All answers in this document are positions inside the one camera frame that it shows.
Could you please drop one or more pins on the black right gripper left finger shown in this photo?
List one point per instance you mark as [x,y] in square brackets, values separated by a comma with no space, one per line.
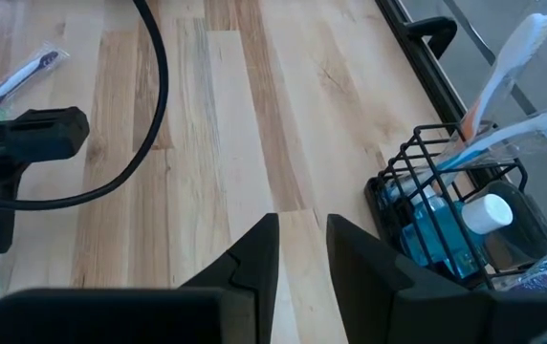
[235,306]

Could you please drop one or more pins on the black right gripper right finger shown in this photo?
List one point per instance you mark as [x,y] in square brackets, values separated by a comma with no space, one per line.
[398,306]

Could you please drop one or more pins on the blue toothbrush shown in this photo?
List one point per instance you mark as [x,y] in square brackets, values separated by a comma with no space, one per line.
[517,131]

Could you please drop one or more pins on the orange toothbrush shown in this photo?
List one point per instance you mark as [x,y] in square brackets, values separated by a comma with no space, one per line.
[517,48]

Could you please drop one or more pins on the black frame clamp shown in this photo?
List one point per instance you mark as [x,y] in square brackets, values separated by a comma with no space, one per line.
[433,31]

